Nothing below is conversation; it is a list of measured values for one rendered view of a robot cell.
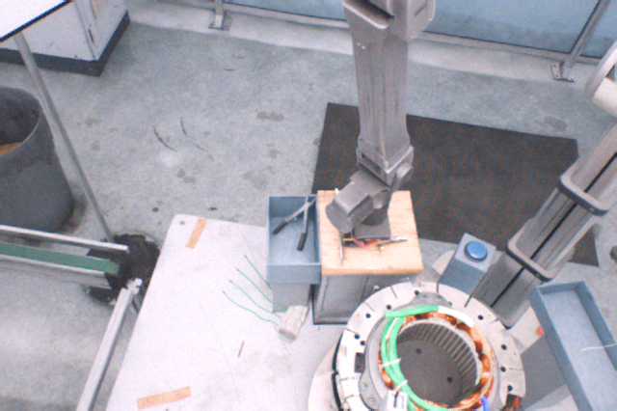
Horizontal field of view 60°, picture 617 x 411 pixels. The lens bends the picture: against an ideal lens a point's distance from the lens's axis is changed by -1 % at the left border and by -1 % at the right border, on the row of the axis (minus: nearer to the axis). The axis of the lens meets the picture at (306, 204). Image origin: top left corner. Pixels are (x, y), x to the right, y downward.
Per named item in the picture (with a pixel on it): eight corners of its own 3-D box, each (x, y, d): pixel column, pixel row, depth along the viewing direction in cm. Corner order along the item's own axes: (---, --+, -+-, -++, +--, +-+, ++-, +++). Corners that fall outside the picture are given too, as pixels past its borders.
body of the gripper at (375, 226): (354, 242, 96) (359, 220, 90) (348, 196, 102) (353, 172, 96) (389, 242, 96) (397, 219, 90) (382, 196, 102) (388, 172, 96)
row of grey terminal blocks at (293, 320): (293, 345, 124) (294, 339, 121) (275, 337, 125) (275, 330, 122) (310, 310, 130) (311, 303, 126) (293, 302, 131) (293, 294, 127)
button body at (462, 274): (451, 321, 130) (486, 272, 110) (424, 308, 132) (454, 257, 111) (461, 298, 134) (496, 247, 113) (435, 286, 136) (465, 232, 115)
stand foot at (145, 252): (67, 298, 210) (66, 296, 209) (98, 227, 230) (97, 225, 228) (150, 313, 209) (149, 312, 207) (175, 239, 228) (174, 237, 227)
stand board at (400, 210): (321, 275, 106) (322, 269, 104) (316, 197, 117) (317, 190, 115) (420, 274, 108) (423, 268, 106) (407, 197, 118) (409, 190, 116)
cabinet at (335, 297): (312, 325, 128) (322, 274, 106) (309, 257, 138) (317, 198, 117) (393, 324, 129) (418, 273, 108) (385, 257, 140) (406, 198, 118)
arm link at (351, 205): (416, 163, 83) (375, 131, 86) (366, 205, 78) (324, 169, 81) (401, 206, 92) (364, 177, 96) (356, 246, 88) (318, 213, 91)
